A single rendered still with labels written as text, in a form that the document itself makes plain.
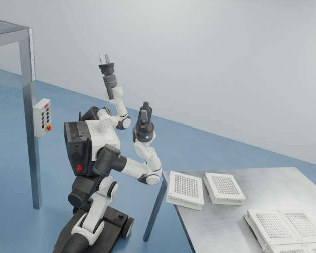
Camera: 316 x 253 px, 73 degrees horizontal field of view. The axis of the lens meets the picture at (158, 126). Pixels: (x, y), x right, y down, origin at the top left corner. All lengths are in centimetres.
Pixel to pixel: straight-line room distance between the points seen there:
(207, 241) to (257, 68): 324
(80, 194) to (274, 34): 362
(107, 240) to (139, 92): 293
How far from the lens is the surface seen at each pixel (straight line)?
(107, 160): 115
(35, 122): 187
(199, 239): 144
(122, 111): 163
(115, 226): 222
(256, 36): 405
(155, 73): 414
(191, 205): 154
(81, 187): 148
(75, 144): 125
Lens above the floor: 202
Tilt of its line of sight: 30 degrees down
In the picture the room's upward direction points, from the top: 15 degrees clockwise
